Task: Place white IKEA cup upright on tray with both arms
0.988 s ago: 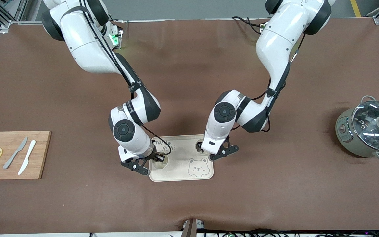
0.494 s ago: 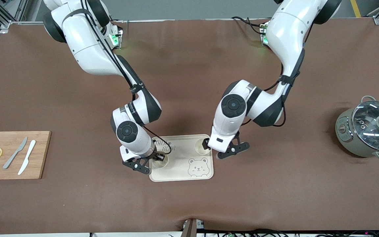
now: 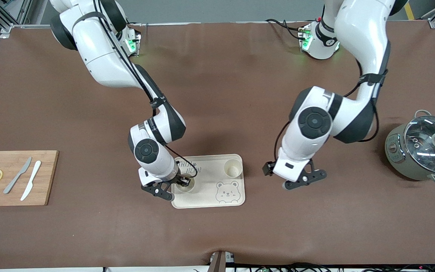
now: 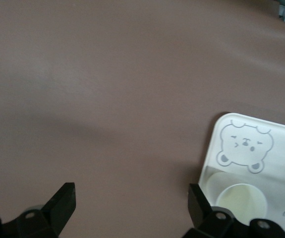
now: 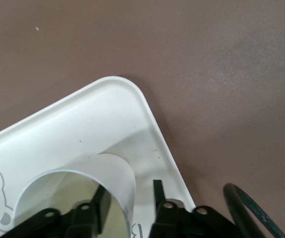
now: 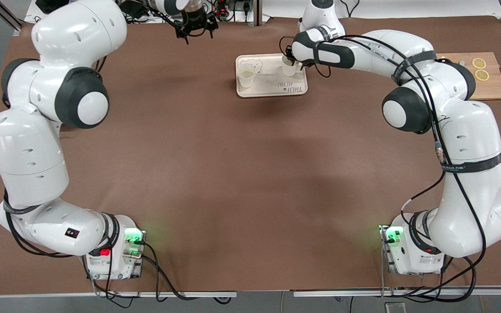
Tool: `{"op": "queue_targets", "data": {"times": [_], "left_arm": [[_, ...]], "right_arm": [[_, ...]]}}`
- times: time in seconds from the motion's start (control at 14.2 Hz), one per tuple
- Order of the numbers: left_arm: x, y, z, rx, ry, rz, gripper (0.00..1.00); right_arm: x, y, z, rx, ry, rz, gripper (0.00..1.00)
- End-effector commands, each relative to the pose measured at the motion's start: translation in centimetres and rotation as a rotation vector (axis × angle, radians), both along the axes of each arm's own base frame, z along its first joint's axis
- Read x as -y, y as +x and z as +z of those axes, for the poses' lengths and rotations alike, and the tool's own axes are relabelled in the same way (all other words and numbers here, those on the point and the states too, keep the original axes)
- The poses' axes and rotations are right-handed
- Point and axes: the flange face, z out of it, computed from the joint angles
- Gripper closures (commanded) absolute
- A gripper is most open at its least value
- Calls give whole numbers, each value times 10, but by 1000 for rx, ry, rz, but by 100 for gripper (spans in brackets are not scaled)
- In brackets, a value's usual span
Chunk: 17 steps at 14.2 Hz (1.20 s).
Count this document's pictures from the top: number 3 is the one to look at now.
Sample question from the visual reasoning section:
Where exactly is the white IKEA cup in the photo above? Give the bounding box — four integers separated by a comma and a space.
224, 159, 243, 178
174, 175, 196, 194

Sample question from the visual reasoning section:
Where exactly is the cream tray with bear print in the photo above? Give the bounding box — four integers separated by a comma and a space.
171, 154, 246, 209

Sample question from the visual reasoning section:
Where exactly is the brown table cover sheet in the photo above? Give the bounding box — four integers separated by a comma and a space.
0, 21, 435, 270

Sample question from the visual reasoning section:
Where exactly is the wooden cutting board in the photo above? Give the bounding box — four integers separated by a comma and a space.
0, 150, 59, 207

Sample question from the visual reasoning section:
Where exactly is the grey-green electric cooking pot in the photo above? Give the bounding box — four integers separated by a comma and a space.
385, 110, 435, 185

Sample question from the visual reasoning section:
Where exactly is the white plastic knife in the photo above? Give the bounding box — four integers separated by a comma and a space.
20, 160, 42, 201

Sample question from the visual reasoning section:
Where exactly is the grey plastic knife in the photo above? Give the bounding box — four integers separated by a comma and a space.
3, 157, 32, 195

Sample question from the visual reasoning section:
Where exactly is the glass pot lid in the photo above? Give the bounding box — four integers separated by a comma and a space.
404, 115, 435, 164

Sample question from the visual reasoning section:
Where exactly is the camera mount post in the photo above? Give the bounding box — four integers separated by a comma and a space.
207, 250, 235, 272

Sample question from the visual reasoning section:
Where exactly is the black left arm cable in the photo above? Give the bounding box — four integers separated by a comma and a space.
274, 42, 392, 163

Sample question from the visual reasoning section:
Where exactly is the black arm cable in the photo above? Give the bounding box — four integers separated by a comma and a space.
274, 42, 392, 163
93, 0, 200, 180

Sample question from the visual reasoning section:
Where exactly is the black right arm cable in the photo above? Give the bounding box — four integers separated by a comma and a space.
93, 0, 200, 180

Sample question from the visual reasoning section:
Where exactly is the black base cable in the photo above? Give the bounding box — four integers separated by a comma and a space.
265, 18, 309, 40
123, 8, 142, 29

